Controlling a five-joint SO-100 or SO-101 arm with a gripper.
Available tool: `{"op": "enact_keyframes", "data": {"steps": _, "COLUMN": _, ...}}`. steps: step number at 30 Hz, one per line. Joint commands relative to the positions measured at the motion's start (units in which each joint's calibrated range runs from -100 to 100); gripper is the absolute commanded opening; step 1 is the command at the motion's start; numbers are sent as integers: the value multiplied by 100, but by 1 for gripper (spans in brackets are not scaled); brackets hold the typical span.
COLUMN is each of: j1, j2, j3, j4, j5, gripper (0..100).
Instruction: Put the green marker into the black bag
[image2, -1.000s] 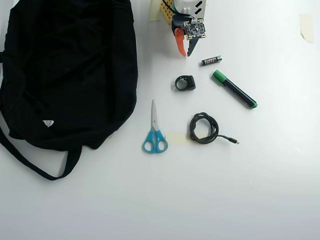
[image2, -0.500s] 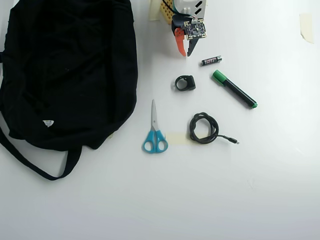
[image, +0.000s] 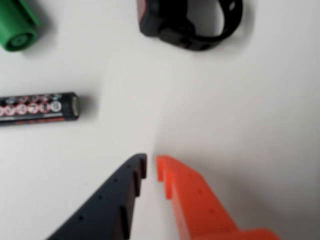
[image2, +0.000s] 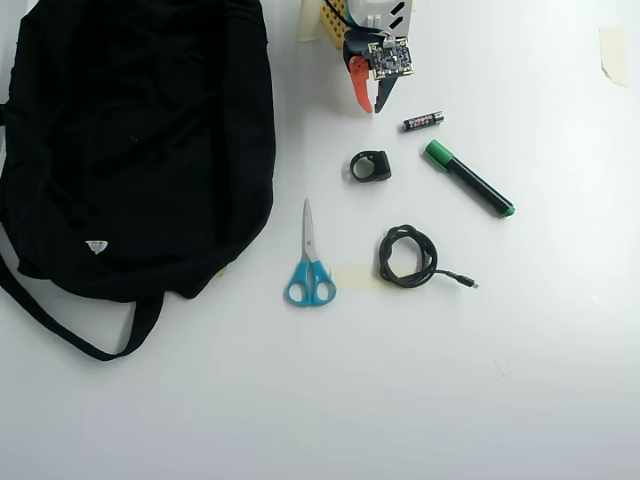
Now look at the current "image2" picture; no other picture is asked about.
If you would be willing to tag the short beige masking tape piece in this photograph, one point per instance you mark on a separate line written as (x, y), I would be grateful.
(352, 276)

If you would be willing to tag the curled beige masking tape piece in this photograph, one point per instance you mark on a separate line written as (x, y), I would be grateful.
(614, 54)

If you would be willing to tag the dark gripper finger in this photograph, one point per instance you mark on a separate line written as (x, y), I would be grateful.
(386, 95)

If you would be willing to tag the black fabric bag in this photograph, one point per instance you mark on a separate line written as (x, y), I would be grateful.
(130, 160)

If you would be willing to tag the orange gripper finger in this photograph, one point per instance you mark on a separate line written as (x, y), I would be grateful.
(361, 87)

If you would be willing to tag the black AAA battery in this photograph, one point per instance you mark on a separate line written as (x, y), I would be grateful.
(423, 121)

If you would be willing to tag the bare camera circuit board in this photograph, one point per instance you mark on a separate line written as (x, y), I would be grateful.
(392, 57)

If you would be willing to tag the white teal robot arm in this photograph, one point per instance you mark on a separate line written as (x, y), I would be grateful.
(385, 12)

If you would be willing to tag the long beige masking tape strip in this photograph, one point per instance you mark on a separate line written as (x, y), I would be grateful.
(309, 22)

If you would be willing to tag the green black marker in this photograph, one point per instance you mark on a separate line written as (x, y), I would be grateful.
(467, 178)

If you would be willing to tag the yellow perforated block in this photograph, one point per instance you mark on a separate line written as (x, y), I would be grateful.
(334, 22)

